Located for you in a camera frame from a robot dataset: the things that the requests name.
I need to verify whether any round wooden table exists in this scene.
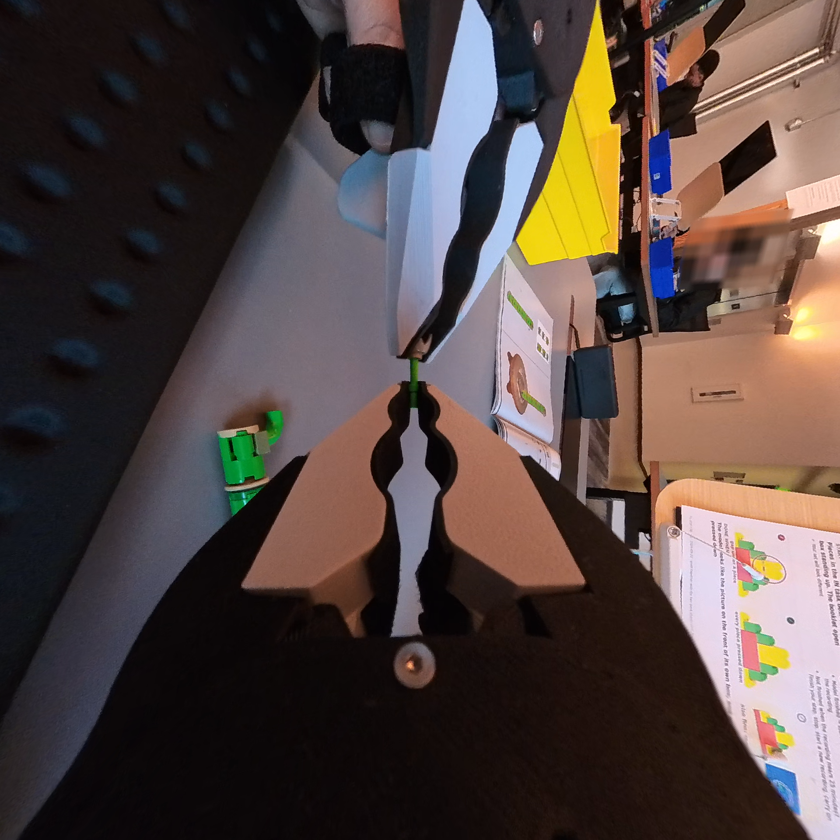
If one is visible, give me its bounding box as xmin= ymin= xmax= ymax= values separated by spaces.
xmin=650 ymin=478 xmax=840 ymax=840

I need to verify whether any black box with green lights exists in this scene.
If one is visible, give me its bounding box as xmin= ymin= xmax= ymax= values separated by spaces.
xmin=564 ymin=344 xmax=619 ymax=421

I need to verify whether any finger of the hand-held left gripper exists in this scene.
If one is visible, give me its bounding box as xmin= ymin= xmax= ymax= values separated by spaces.
xmin=415 ymin=120 xmax=546 ymax=364
xmin=386 ymin=0 xmax=505 ymax=360

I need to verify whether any green rod with tan cap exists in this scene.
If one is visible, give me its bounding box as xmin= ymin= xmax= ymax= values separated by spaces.
xmin=407 ymin=335 xmax=435 ymax=409

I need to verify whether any printed instruction sheet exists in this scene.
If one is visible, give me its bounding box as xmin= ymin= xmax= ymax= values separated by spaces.
xmin=679 ymin=504 xmax=840 ymax=836

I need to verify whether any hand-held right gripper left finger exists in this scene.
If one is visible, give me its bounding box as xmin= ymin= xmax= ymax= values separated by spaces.
xmin=240 ymin=382 xmax=406 ymax=636

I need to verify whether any black monitor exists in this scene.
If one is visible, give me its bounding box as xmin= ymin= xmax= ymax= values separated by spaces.
xmin=718 ymin=120 xmax=777 ymax=194

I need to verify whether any blue plastic bin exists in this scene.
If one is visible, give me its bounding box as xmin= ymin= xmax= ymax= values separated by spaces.
xmin=650 ymin=238 xmax=677 ymax=298
xmin=648 ymin=129 xmax=673 ymax=196

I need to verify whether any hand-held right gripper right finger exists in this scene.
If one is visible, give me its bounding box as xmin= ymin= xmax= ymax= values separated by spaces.
xmin=419 ymin=382 xmax=588 ymax=636

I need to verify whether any green bamboo stalk model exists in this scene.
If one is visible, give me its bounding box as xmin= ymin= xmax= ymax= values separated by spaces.
xmin=218 ymin=410 xmax=285 ymax=521

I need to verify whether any person's left hand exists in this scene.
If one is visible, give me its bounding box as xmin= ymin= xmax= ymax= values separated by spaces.
xmin=297 ymin=0 xmax=404 ymax=153

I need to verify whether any yellow plastic bin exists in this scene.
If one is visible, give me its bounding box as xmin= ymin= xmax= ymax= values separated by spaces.
xmin=515 ymin=0 xmax=622 ymax=265

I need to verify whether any white instruction booklet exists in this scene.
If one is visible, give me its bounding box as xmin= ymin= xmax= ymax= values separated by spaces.
xmin=491 ymin=255 xmax=564 ymax=481

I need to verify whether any white wall notice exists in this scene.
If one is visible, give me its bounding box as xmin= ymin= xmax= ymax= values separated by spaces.
xmin=786 ymin=174 xmax=840 ymax=227

